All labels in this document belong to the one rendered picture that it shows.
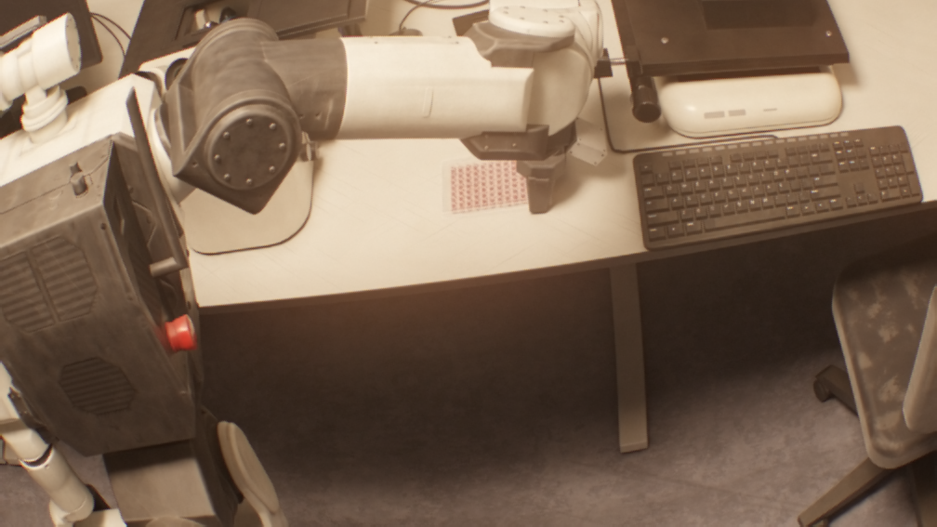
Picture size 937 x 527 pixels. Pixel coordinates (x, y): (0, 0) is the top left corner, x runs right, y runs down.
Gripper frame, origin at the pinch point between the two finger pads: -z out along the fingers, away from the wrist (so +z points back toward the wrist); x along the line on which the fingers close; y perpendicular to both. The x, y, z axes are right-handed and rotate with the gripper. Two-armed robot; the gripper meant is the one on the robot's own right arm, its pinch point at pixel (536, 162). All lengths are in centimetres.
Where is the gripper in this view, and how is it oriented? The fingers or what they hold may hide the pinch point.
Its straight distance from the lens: 163.9
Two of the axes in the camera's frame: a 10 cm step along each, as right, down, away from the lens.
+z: 0.3, -6.6, -7.5
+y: -10.0, 0.0, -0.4
